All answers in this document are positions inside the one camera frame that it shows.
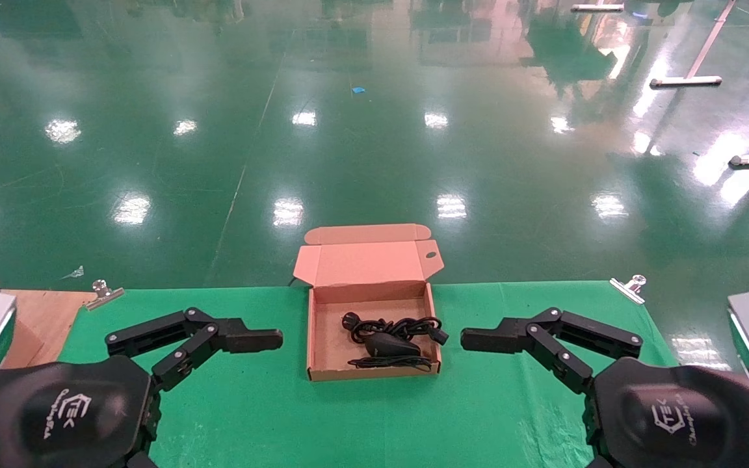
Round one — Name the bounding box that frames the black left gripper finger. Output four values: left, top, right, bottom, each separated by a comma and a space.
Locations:
105, 307, 284, 393

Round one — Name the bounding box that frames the small open cardboard mailer box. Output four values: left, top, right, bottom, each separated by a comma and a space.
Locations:
293, 224, 445, 382

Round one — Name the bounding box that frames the large printed cardboard box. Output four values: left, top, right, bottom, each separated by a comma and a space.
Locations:
0, 269, 46, 370

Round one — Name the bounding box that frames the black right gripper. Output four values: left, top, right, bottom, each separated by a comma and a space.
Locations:
583, 356, 749, 468

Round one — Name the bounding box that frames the green tablecloth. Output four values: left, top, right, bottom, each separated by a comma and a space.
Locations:
57, 281, 679, 468

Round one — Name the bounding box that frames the silver binder clip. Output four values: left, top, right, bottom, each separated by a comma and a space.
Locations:
610, 274, 648, 305
84, 279, 125, 311

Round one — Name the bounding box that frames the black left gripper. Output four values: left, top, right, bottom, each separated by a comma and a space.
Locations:
0, 356, 161, 468

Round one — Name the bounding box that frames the black power cord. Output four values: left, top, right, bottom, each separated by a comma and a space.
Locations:
341, 311, 449, 346

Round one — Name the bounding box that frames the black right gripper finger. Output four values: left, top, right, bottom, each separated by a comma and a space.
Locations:
460, 307, 644, 395

